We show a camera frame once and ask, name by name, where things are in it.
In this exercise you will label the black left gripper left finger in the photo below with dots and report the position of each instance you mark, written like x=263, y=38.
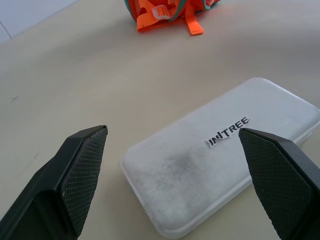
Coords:
x=62, y=185

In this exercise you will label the white rectangular case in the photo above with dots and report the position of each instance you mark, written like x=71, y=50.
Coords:
x=200, y=165

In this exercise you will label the orange strapped bag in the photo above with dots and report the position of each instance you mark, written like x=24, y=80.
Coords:
x=165, y=12

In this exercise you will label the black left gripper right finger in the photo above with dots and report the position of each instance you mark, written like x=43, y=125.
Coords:
x=282, y=180

